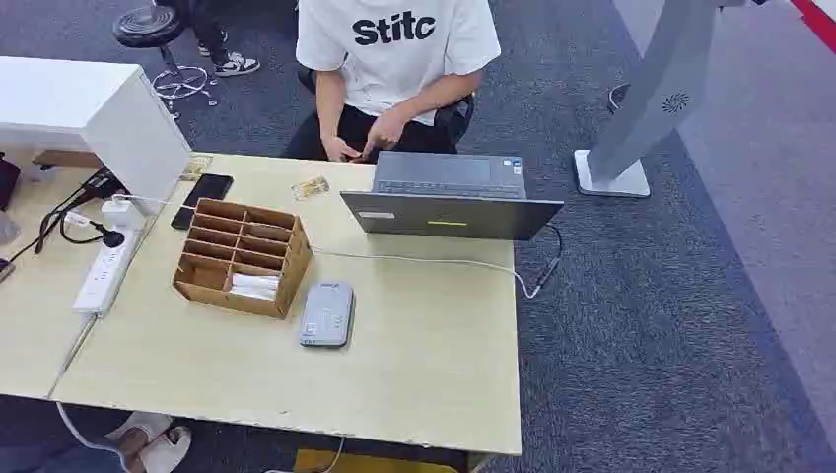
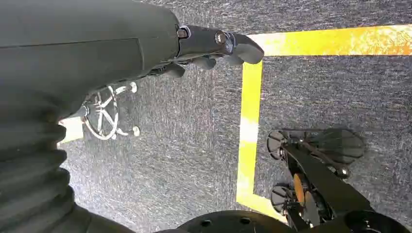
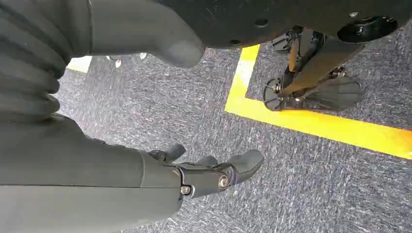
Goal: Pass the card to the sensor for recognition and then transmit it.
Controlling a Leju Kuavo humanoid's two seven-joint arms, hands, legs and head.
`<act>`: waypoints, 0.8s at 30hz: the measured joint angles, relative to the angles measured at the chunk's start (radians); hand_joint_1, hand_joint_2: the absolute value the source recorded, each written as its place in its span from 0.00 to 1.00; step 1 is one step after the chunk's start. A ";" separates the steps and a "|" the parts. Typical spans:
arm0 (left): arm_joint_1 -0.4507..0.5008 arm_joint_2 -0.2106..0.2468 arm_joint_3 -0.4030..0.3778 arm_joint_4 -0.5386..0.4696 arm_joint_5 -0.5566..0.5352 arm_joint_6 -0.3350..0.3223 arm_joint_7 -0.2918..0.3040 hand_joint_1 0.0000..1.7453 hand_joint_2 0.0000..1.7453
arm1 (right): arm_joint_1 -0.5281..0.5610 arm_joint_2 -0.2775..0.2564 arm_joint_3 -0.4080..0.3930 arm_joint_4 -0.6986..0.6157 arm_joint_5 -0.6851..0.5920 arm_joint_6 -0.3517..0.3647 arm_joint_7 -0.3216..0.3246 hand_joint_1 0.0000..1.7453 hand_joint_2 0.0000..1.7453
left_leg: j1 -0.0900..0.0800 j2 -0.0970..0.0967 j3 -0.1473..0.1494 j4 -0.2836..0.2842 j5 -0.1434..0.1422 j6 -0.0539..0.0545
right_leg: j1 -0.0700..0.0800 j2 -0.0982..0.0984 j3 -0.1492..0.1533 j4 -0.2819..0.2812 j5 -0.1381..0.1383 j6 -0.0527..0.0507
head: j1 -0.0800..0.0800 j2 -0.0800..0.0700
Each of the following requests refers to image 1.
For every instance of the black phone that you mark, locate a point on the black phone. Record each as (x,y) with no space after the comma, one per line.
(202,199)

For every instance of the white power strip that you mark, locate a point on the white power strip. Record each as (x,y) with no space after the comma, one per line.
(104,274)

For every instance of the black power adapter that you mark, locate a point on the black power adapter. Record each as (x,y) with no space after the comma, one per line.
(101,185)

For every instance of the dark grey laptop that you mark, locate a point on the dark grey laptop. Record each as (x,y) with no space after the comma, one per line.
(451,219)

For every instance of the brown board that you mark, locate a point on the brown board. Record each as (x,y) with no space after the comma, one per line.
(65,158)

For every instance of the grey card reader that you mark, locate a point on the grey card reader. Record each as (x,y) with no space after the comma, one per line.
(326,315)

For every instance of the person's left hand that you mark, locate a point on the person's left hand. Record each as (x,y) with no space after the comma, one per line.
(385,130)

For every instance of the wooden card box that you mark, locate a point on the wooden card box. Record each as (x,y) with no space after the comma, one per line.
(290,274)

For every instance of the white cabinet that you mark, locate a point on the white cabinet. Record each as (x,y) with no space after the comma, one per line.
(65,91)

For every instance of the black round stool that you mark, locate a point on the black round stool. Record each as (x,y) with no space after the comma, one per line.
(147,26)

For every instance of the yellow box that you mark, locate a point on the yellow box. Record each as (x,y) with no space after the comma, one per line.
(366,463)

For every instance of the grey floor stand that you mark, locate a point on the grey floor stand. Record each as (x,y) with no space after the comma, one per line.
(653,91)

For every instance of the person's right hand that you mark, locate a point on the person's right hand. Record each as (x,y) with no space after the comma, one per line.
(338,150)

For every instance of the white cards stack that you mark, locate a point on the white cards stack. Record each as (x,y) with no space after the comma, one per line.
(255,286)

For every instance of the black plug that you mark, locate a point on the black plug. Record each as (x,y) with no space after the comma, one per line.
(113,238)

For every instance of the white charger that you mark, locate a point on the white charger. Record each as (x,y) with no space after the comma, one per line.
(122,214)

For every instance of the black bag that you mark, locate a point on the black bag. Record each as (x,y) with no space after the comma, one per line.
(6,183)

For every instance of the person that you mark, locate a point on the person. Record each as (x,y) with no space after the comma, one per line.
(392,72)
(209,26)
(153,447)

